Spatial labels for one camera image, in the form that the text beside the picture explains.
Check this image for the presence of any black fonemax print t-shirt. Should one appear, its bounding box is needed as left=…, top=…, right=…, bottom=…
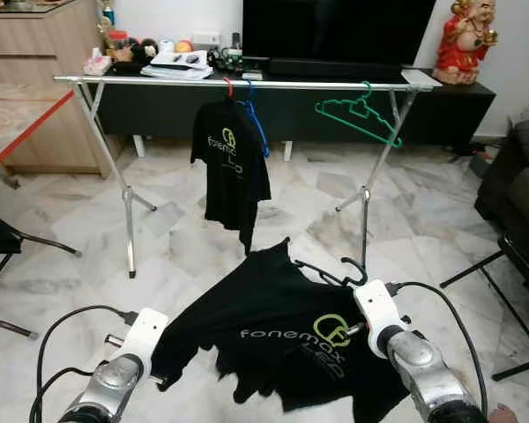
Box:
left=190, top=95, right=272, bottom=256
left=150, top=238, right=411, bottom=423

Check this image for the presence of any green plastic hanger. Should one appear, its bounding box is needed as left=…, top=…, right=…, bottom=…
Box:
left=315, top=82, right=404, bottom=149

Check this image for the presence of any blue plastic hanger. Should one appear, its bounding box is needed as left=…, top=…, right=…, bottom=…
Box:
left=244, top=79, right=271, bottom=160

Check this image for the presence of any black folding chair white dot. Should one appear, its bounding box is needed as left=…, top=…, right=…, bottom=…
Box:
left=439, top=234, right=529, bottom=382

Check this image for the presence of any black television console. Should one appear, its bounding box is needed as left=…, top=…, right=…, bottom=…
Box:
left=97, top=62, right=496, bottom=146

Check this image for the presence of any red laughing Buddha statue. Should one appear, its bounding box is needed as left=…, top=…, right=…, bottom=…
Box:
left=434, top=0, right=497, bottom=86

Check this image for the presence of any white paper sheet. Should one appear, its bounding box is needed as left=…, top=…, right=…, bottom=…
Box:
left=400, top=68, right=443, bottom=87

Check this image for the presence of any bare person foot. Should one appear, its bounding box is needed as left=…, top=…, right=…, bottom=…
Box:
left=489, top=404, right=517, bottom=423

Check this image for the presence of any black soundbar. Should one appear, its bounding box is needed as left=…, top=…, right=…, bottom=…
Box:
left=266, top=57, right=402, bottom=78

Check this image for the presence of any black flat television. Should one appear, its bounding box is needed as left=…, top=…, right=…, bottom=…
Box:
left=242, top=0, right=439, bottom=67

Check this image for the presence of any stack of white papers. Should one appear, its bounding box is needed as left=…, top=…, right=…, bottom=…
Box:
left=141, top=62, right=214, bottom=80

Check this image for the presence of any white rectangular tray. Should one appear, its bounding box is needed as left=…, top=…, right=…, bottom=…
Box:
left=152, top=50, right=208, bottom=69

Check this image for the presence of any silver metal clothes rack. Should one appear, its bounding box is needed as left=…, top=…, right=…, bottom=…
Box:
left=53, top=74, right=443, bottom=279

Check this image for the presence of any black ball white face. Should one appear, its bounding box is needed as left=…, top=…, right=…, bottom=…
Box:
left=141, top=37, right=160, bottom=61

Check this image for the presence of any red-lidded glass jar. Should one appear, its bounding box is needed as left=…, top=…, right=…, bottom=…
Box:
left=108, top=31, right=130, bottom=61

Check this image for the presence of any pink tissue box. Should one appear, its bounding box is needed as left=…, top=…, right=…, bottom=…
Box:
left=82, top=50, right=113, bottom=75

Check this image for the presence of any gold blue trophy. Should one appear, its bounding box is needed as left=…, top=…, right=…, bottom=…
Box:
left=97, top=0, right=115, bottom=36

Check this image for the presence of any light wooden cabinet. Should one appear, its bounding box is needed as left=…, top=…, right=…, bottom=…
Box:
left=0, top=0, right=115, bottom=175

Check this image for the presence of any marble table red edge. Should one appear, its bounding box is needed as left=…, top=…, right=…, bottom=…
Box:
left=0, top=84, right=76, bottom=177

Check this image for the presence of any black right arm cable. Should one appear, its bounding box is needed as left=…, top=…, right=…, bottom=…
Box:
left=392, top=280, right=488, bottom=415

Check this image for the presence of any white wall socket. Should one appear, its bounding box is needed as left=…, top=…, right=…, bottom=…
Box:
left=192, top=31, right=221, bottom=48

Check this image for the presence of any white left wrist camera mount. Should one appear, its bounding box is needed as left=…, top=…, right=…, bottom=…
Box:
left=119, top=308, right=170, bottom=367

